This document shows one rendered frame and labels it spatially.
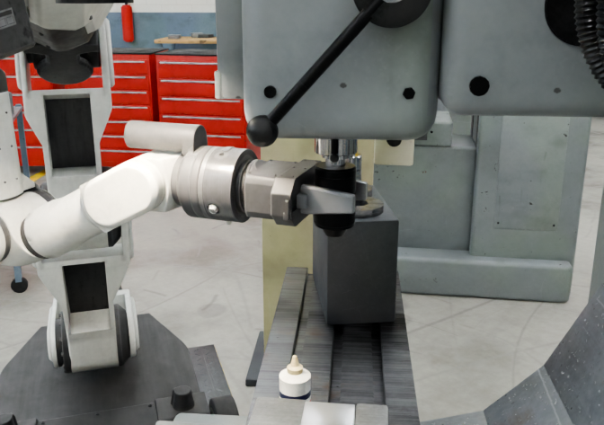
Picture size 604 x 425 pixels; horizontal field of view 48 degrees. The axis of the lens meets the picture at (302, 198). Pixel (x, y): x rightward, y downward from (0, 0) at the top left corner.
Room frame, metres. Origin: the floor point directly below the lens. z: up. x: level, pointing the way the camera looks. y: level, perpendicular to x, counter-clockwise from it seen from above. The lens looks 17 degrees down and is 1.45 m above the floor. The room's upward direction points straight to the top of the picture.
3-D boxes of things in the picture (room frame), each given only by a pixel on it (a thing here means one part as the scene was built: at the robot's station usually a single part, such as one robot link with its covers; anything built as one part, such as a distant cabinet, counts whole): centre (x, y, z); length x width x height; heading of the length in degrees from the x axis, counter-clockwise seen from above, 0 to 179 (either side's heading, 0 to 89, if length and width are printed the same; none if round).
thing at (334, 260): (1.18, -0.09, 1.00); 0.22 x 0.12 x 0.20; 5
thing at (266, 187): (0.78, 0.05, 1.23); 0.13 x 0.12 x 0.10; 160
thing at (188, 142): (0.82, 0.15, 1.24); 0.11 x 0.11 x 0.11; 70
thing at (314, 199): (0.72, -0.03, 1.23); 0.06 x 0.02 x 0.03; 70
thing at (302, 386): (0.77, 0.01, 0.96); 0.04 x 0.04 x 0.11
